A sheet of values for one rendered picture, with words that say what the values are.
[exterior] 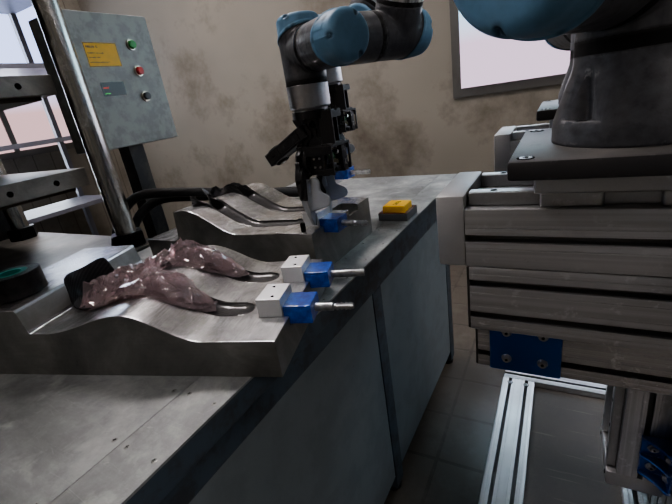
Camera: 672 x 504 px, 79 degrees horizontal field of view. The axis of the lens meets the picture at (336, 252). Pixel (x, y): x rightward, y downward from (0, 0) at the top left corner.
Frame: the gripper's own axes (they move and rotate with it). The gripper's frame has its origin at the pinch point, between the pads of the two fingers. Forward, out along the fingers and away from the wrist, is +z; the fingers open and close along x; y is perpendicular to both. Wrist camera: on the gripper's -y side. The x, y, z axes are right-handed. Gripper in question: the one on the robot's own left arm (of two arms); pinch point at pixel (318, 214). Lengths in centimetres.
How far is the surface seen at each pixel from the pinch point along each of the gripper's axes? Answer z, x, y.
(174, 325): 3.6, -37.4, -1.1
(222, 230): 1.6, -6.9, -20.8
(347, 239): 7.7, 6.2, 2.2
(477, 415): 91, 50, 20
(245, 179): 33, 194, -196
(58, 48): -43, 3, -73
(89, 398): 10.7, -46.8, -9.9
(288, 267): 2.5, -19.7, 5.7
